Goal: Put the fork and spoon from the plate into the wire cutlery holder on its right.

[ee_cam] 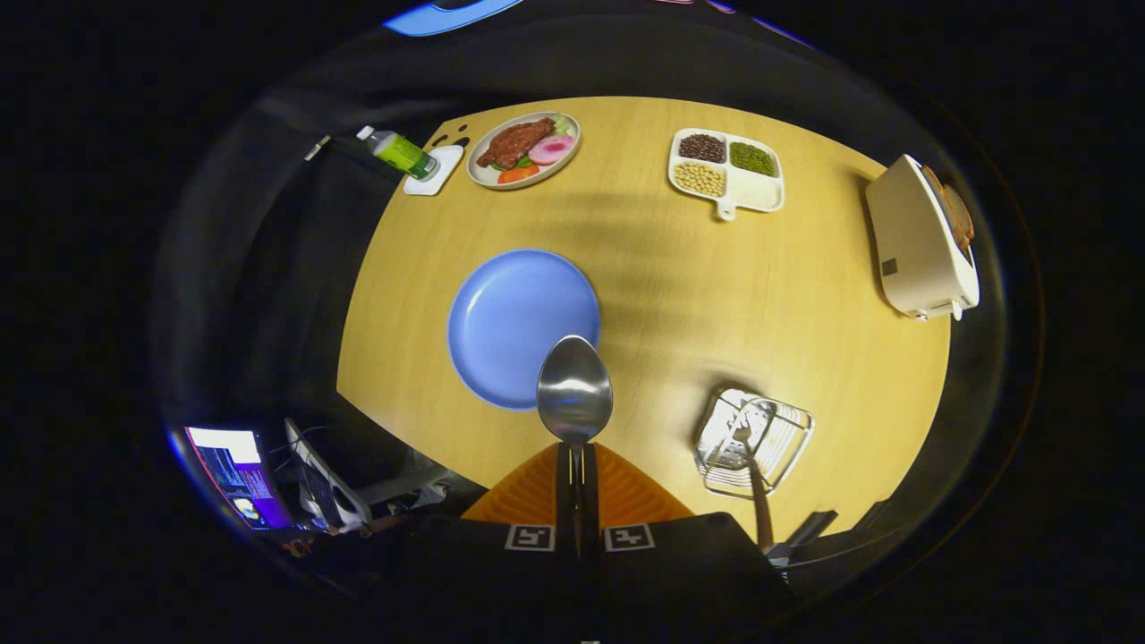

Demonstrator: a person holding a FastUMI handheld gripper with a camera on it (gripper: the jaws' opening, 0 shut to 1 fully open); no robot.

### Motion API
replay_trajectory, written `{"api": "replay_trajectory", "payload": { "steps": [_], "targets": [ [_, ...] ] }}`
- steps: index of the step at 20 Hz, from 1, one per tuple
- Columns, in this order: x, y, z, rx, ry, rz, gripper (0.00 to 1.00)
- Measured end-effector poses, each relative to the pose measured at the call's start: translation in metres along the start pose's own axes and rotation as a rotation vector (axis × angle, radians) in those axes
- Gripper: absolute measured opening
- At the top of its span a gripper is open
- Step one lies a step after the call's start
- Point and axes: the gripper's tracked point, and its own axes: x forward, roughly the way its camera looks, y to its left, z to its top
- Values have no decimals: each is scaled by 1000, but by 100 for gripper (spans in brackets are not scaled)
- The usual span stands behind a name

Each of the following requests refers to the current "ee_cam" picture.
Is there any brown steak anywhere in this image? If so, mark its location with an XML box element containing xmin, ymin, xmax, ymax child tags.
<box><xmin>476</xmin><ymin>118</ymin><xmax>556</xmax><ymax>170</ymax></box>

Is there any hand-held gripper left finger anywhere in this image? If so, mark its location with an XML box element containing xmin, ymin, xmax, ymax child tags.
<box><xmin>398</xmin><ymin>443</ymin><xmax>578</xmax><ymax>627</ymax></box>

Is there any pink ham slice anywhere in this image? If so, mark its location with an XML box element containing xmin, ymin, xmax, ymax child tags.
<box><xmin>528</xmin><ymin>134</ymin><xmax>577</xmax><ymax>166</ymax></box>

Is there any white divided bean tray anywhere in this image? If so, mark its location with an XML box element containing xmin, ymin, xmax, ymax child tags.
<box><xmin>667</xmin><ymin>128</ymin><xmax>786</xmax><ymax>222</ymax></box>

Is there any silver spoon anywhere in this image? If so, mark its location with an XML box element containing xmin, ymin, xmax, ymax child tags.
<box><xmin>536</xmin><ymin>335</ymin><xmax>615</xmax><ymax>502</ymax></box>

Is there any white square coaster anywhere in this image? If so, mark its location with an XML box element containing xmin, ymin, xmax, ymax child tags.
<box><xmin>403</xmin><ymin>144</ymin><xmax>464</xmax><ymax>197</ymax></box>

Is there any green drink bottle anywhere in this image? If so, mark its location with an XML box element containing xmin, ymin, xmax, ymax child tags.
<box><xmin>356</xmin><ymin>125</ymin><xmax>440</xmax><ymax>182</ymax></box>

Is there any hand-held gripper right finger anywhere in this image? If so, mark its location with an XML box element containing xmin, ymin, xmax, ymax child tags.
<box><xmin>577</xmin><ymin>443</ymin><xmax>797</xmax><ymax>627</ymax></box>

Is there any toasted bread slice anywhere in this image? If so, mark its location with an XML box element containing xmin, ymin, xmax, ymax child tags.
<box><xmin>921</xmin><ymin>164</ymin><xmax>976</xmax><ymax>251</ymax></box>

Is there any silver fork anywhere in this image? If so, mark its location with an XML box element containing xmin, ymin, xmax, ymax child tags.
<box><xmin>729</xmin><ymin>400</ymin><xmax>779</xmax><ymax>551</ymax></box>

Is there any white toaster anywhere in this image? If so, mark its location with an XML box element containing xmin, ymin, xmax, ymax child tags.
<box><xmin>864</xmin><ymin>154</ymin><xmax>981</xmax><ymax>321</ymax></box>

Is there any metal wire basket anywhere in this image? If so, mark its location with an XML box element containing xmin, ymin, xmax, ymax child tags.
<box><xmin>693</xmin><ymin>386</ymin><xmax>815</xmax><ymax>500</ymax></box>

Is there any computer monitor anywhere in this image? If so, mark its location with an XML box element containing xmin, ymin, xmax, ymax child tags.
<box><xmin>183</xmin><ymin>427</ymin><xmax>292</xmax><ymax>531</ymax></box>

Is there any beige plate of food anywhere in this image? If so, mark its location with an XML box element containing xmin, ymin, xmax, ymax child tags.
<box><xmin>466</xmin><ymin>111</ymin><xmax>582</xmax><ymax>191</ymax></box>

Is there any laptop computer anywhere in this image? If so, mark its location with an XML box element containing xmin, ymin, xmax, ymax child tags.
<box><xmin>284</xmin><ymin>418</ymin><xmax>375</xmax><ymax>529</ymax></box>

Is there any blue plate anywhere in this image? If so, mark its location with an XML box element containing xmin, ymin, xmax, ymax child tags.
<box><xmin>447</xmin><ymin>249</ymin><xmax>602</xmax><ymax>411</ymax></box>

